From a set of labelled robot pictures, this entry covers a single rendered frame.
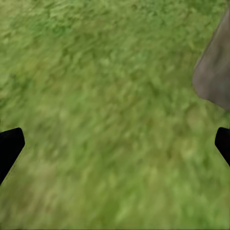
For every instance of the tree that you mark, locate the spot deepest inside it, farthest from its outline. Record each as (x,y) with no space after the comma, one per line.
(211,78)

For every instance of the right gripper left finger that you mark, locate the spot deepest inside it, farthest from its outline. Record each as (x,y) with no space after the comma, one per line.
(11,144)

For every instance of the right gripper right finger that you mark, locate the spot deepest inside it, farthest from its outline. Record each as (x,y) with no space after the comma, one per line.
(222,142)

